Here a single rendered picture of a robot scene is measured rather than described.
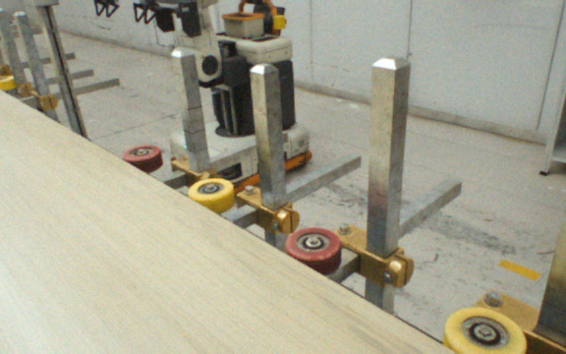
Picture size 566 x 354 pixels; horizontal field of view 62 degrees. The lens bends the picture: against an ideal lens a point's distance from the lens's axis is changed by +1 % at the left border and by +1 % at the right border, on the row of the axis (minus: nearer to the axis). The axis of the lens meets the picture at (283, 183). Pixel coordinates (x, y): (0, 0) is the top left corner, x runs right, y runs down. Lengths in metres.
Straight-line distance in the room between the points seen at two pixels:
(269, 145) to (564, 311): 0.49
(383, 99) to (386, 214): 0.17
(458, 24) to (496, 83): 0.48
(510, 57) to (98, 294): 3.11
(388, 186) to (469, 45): 2.93
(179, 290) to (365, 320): 0.24
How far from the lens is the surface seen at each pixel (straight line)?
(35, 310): 0.68
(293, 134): 2.78
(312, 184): 1.01
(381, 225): 0.71
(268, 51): 2.58
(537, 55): 3.40
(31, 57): 1.92
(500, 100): 3.54
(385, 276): 0.73
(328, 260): 0.65
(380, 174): 0.67
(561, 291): 0.62
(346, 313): 0.57
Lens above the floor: 1.29
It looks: 28 degrees down
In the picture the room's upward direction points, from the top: 4 degrees counter-clockwise
